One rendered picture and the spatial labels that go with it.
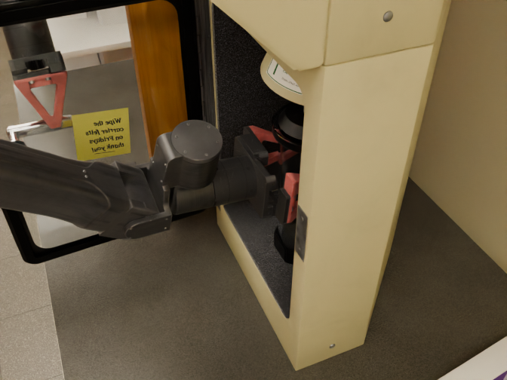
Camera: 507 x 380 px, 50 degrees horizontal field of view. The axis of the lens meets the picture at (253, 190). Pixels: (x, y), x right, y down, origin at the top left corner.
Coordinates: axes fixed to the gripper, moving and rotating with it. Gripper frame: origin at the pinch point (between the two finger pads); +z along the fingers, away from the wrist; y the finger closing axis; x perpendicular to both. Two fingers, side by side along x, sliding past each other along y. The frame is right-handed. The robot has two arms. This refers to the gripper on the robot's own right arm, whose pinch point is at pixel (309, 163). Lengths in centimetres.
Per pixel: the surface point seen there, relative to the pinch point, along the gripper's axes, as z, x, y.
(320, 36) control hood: -11.3, -25.3, -15.4
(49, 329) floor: -41, 120, 84
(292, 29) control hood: -13.9, -26.1, -15.4
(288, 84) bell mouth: -7.3, -15.1, -4.3
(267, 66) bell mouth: -7.7, -15.1, 0.3
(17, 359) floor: -53, 121, 76
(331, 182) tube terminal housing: -7.2, -9.6, -15.2
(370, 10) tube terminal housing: -7.1, -27.0, -15.5
